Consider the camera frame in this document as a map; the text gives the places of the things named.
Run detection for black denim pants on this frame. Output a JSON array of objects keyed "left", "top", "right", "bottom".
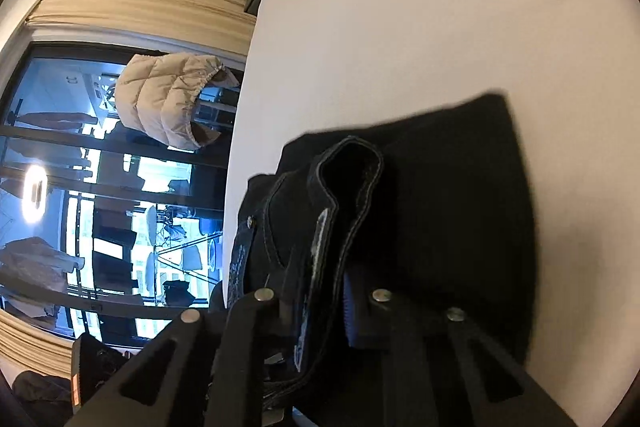
[{"left": 227, "top": 93, "right": 537, "bottom": 426}]

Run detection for dark framed window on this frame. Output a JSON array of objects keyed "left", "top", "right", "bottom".
[{"left": 1, "top": 42, "right": 240, "bottom": 347}]

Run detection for beige puffer vest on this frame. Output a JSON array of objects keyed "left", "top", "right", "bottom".
[{"left": 115, "top": 53, "right": 240, "bottom": 152}]

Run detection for white bed sheet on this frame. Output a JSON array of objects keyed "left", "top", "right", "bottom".
[{"left": 224, "top": 0, "right": 639, "bottom": 426}]

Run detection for beige curtain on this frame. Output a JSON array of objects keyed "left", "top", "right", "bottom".
[{"left": 27, "top": 0, "right": 255, "bottom": 56}]

